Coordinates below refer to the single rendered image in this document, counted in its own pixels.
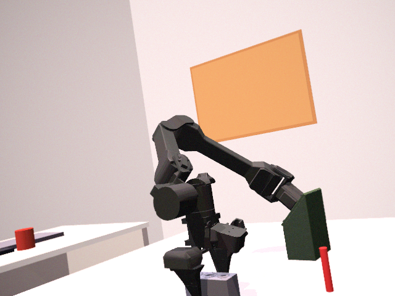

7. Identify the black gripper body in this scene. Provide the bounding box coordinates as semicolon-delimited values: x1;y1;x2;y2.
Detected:
163;209;221;269

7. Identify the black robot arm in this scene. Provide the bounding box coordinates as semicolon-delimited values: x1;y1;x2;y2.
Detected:
150;115;303;253

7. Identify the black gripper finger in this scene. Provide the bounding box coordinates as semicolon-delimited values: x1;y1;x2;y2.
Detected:
170;265;205;296
209;249;233;273

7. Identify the red peg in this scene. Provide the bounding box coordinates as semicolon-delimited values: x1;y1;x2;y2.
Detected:
320;247;334;292

